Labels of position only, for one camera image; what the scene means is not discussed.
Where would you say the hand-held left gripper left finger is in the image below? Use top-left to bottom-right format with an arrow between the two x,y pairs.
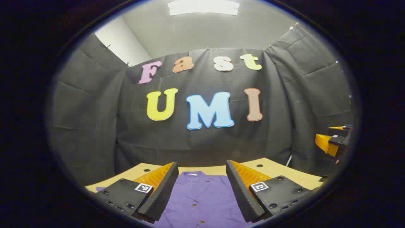
94,161 -> 179,224

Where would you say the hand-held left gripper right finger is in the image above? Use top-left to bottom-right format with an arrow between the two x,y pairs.
225,160 -> 313,223

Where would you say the purple knitted cardigan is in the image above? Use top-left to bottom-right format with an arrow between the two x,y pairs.
95,171 -> 253,228

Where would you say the black backdrop cloth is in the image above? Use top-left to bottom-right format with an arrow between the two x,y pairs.
47,24 -> 353,187

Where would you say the ceiling light panel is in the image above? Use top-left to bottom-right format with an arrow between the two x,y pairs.
168,0 -> 240,16

